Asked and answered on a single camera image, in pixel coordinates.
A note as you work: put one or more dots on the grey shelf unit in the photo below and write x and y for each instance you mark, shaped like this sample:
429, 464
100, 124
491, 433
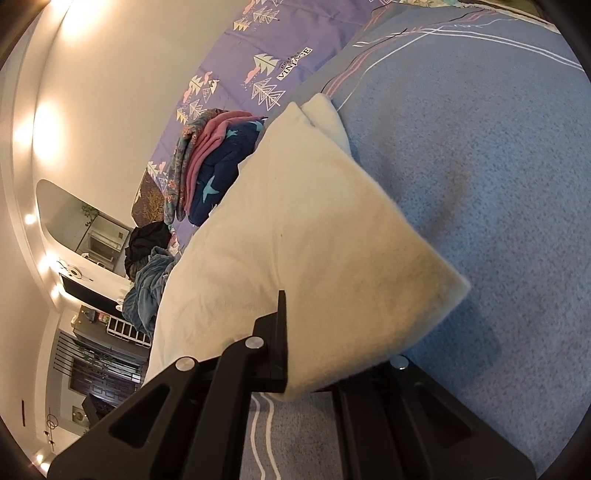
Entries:
124, 330

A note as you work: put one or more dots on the white round wall fixture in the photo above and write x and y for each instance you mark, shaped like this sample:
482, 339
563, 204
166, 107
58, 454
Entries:
74, 272

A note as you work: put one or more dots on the brown patterned cloth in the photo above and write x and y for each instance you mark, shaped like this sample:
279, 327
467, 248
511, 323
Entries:
147, 198

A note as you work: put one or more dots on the folded pink garment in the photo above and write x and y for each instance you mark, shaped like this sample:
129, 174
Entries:
198, 152

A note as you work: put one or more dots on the blue-grey fuzzy blanket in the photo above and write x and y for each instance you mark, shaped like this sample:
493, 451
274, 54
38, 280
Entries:
143, 300

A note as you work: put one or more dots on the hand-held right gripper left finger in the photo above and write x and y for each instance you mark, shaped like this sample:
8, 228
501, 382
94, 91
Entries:
281, 323

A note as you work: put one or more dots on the folded navy star-print garment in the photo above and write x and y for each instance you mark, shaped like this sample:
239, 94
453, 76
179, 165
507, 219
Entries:
221, 161

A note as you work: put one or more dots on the cream fleece garment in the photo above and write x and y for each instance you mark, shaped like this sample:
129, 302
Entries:
300, 207

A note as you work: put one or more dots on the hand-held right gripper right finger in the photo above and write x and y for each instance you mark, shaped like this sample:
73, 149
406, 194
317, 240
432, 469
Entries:
364, 424

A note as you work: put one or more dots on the black cloth pile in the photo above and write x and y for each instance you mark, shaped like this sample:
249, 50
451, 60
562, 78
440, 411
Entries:
145, 244

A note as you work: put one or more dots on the purple tree-print quilt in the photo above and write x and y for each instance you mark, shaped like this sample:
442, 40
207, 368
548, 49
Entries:
221, 60

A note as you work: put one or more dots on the dark window with bars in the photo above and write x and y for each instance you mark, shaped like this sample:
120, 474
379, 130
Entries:
92, 374

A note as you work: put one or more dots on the folded teal floral garment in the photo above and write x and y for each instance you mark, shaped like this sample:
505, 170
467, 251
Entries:
178, 161

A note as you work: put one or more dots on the blue-grey striped blanket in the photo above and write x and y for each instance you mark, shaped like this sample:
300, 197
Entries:
485, 161

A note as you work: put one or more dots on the arched wall niche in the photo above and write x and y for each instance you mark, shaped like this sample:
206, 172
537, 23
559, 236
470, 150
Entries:
60, 217

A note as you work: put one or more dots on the black television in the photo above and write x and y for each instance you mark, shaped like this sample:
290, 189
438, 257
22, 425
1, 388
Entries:
92, 295

